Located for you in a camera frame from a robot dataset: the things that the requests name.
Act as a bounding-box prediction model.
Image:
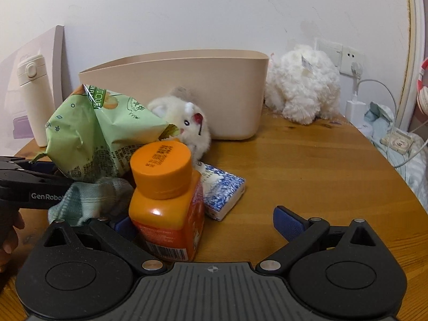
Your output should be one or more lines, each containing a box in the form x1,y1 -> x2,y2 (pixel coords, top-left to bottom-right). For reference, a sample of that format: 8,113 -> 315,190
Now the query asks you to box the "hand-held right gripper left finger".
40,216 -> 168,275

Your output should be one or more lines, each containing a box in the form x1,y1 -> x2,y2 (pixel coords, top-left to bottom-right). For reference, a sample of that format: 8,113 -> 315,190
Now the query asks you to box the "green sock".
48,177 -> 134,226

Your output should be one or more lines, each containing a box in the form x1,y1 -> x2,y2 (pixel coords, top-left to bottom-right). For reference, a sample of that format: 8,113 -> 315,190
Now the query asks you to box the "white power strip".
379,133 -> 415,154

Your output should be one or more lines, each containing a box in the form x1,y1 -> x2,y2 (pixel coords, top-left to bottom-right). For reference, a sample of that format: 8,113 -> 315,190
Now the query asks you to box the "beige plastic storage bin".
78,49 -> 270,141

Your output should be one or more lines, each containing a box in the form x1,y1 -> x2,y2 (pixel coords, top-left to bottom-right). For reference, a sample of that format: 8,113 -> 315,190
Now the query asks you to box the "person's left hand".
0,209 -> 25,273

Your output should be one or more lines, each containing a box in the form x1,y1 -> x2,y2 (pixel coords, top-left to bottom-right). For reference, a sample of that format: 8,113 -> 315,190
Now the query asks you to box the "orange pill bottle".
129,141 -> 205,262

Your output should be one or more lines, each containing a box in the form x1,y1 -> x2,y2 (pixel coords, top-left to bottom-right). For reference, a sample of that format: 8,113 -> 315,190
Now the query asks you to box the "wooden desktop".
0,107 -> 428,321

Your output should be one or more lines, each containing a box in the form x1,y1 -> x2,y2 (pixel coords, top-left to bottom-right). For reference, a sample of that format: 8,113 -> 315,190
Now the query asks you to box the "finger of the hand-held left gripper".
0,155 -> 56,174

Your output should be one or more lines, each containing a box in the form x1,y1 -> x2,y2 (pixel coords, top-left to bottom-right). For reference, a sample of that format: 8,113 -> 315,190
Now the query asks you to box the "white charger cable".
353,79 -> 398,131

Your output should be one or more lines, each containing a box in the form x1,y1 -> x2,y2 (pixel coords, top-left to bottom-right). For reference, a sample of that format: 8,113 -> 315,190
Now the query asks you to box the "white charger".
344,100 -> 365,129

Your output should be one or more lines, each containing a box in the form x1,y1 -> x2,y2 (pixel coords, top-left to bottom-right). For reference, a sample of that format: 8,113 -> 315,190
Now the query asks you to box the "large white plush toy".
264,44 -> 342,126

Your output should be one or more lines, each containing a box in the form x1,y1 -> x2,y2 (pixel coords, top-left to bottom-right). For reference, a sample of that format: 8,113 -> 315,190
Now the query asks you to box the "small white plush toy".
147,87 -> 212,159

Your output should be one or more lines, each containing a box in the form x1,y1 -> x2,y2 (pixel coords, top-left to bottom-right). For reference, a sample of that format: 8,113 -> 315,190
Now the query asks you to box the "light blue bedding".
363,102 -> 428,208

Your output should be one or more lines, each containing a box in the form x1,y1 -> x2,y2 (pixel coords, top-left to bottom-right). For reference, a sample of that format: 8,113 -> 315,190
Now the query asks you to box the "cream door frame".
399,0 -> 425,131

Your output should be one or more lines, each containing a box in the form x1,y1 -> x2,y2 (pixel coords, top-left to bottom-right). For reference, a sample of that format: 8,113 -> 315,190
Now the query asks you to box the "green snack bag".
45,84 -> 181,183

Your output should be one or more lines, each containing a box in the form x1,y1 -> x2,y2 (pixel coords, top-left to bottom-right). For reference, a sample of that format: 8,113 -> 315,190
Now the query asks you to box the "white wall socket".
316,38 -> 365,77

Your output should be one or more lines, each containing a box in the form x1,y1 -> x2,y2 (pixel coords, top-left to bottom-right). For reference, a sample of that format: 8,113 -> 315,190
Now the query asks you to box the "blue and white tissue pack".
196,162 -> 246,222

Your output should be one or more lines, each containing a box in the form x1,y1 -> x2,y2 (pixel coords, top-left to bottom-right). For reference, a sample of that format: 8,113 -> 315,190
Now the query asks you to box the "white thermos bottle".
17,53 -> 56,148

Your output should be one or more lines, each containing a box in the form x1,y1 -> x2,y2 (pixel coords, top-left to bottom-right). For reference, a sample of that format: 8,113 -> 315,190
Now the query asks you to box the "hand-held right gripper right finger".
256,205 -> 378,275

